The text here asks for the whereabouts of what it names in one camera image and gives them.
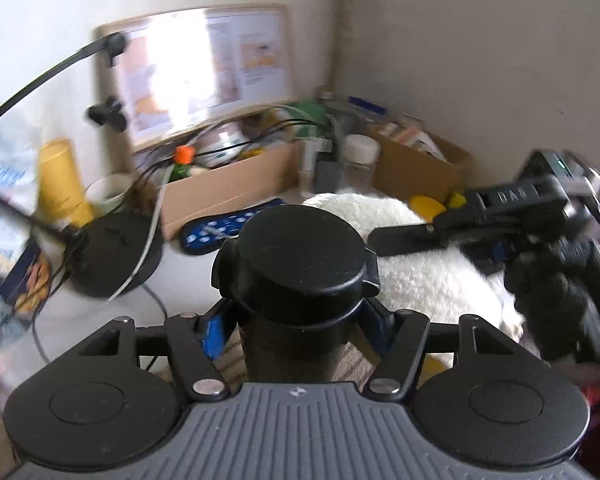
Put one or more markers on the yellow round object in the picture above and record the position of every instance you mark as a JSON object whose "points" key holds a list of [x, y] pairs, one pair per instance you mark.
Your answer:
{"points": [[427, 206]]}

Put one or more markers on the white towel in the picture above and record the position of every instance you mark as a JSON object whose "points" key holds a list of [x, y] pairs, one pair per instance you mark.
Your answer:
{"points": [[430, 285]]}

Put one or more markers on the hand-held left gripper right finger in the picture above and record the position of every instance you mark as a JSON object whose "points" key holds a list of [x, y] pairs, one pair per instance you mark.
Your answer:
{"points": [[380, 327]]}

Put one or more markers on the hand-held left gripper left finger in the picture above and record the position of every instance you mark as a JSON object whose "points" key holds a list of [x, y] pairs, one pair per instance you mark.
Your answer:
{"points": [[212, 335]]}

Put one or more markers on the clear bottle white lid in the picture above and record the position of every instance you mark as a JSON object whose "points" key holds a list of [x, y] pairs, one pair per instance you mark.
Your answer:
{"points": [[360, 170]]}

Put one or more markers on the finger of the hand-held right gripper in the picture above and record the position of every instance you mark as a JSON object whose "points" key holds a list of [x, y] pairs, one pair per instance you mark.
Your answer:
{"points": [[495, 255], [410, 240]]}

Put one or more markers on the yellow tin box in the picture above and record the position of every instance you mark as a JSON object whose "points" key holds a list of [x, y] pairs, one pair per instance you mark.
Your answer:
{"points": [[455, 200]]}

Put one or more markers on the long cardboard box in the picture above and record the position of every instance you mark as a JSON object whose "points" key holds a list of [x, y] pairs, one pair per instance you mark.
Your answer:
{"points": [[230, 195]]}

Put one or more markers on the green plastic container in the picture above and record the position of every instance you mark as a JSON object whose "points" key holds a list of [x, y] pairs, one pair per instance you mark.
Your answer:
{"points": [[307, 112]]}

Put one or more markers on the blue printed snack box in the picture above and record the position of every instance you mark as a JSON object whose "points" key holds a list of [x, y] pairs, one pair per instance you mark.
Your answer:
{"points": [[30, 275]]}

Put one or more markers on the black charger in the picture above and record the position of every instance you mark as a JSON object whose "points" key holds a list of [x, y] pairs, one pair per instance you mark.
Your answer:
{"points": [[327, 177]]}

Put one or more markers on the blue polka dot pad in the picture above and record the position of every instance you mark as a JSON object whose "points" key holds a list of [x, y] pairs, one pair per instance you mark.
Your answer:
{"points": [[205, 235]]}

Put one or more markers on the green bottle orange cap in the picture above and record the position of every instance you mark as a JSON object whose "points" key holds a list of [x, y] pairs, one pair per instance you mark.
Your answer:
{"points": [[182, 170]]}

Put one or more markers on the framed photo collage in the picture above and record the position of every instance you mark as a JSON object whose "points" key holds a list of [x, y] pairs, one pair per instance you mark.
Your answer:
{"points": [[190, 75]]}

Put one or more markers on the jar with blue lid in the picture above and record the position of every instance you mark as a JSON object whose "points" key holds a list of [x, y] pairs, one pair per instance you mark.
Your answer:
{"points": [[367, 104]]}

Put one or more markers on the black thermos bottle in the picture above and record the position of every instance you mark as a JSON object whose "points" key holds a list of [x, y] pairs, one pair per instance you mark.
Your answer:
{"points": [[295, 270]]}

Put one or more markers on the white cup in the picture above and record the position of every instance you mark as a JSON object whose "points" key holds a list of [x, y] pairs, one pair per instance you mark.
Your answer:
{"points": [[107, 192]]}

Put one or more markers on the yellow cylindrical can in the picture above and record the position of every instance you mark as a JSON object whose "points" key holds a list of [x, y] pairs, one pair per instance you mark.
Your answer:
{"points": [[62, 185]]}

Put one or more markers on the black articulated stand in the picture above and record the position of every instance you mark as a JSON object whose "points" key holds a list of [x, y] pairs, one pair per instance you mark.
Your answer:
{"points": [[115, 255]]}

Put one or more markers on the small cardboard box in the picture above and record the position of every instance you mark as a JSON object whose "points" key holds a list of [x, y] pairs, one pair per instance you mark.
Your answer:
{"points": [[410, 175]]}

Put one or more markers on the person's right hand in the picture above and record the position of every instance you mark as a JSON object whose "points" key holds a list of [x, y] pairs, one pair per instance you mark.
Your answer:
{"points": [[565, 300]]}

